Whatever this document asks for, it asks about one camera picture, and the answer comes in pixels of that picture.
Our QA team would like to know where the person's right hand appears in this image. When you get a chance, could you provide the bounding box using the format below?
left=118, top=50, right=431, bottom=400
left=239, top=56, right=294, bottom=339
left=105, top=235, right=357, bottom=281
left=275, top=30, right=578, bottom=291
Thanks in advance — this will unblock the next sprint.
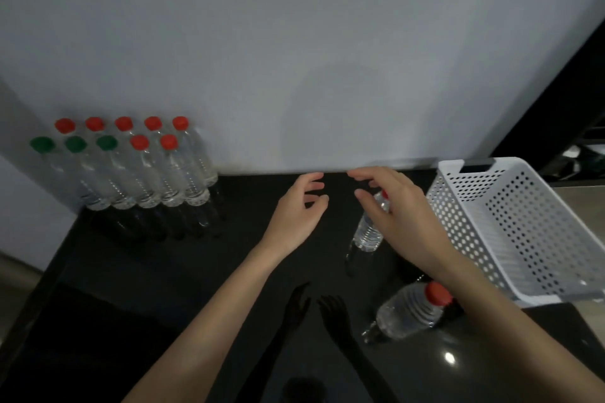
left=347, top=166, right=462, bottom=276

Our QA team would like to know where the person's left hand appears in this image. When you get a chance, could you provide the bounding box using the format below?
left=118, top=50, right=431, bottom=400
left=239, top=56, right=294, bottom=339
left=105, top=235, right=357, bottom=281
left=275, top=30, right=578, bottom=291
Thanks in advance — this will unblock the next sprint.
left=262, top=172, right=330, bottom=257

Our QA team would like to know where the red cap water bottle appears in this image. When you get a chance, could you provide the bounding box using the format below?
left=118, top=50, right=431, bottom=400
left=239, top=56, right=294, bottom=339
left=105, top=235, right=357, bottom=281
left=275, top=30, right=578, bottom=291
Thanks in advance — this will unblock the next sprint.
left=376, top=280, right=454, bottom=341
left=352, top=189, right=392, bottom=253

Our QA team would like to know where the group of clear water bottles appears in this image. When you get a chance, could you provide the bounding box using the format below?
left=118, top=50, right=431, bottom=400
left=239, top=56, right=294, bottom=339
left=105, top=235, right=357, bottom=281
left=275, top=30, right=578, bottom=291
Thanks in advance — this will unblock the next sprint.
left=29, top=115, right=219, bottom=212

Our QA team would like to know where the white perforated plastic basket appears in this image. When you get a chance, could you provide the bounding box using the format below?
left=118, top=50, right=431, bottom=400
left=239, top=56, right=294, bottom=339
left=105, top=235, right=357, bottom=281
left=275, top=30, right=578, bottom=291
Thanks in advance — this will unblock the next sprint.
left=425, top=157, right=605, bottom=309

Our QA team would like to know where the person's right forearm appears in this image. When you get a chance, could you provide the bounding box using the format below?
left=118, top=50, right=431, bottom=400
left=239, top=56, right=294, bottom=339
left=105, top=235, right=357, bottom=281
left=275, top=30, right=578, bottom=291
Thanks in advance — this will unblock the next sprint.
left=439, top=256, right=605, bottom=403

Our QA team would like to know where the person's left forearm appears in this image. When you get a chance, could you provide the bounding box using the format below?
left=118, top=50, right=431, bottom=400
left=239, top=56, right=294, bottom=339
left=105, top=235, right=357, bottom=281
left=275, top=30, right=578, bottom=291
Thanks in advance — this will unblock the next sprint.
left=122, top=246, right=284, bottom=403

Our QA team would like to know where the black glossy table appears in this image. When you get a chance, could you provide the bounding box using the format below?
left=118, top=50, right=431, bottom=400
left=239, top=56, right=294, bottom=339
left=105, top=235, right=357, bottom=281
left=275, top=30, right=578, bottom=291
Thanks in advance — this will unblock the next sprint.
left=0, top=171, right=605, bottom=403

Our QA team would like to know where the black shelf unit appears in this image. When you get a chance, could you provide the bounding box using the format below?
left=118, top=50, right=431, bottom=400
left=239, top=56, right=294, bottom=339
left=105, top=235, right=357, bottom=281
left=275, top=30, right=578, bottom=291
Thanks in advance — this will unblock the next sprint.
left=489, top=29, right=605, bottom=181

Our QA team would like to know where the glass mug with white lid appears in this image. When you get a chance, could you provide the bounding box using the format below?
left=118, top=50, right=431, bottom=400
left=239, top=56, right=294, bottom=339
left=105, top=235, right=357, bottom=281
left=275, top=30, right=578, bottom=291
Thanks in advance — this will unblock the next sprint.
left=562, top=145, right=587, bottom=167

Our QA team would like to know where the wooden cabinet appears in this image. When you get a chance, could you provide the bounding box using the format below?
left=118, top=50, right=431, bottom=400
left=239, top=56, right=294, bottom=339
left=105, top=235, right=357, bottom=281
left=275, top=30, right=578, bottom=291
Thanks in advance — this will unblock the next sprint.
left=550, top=180, right=605, bottom=247

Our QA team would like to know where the gray curtain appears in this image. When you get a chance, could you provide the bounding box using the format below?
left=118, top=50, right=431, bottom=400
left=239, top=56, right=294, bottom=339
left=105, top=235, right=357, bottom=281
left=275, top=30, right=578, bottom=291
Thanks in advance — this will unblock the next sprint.
left=0, top=249, right=46, bottom=347

